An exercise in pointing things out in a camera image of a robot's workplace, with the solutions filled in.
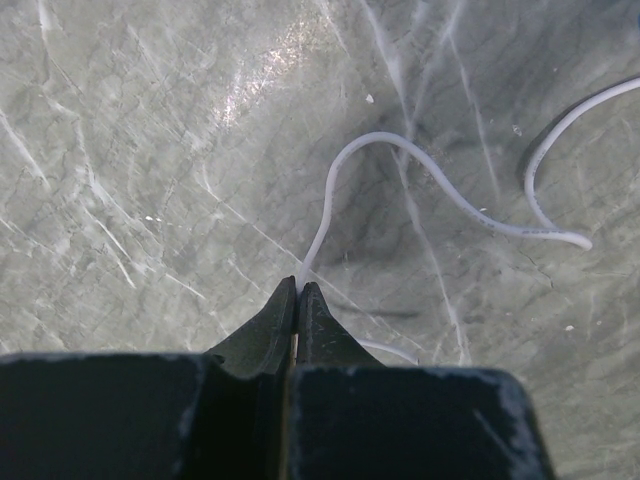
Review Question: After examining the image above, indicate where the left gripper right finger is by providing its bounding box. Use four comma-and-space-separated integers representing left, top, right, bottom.
287, 283, 555, 479

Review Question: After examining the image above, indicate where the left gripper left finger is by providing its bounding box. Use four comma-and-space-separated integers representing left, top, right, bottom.
1, 278, 296, 479

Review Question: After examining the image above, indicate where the white cable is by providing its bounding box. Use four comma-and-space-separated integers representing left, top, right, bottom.
298, 75, 640, 366

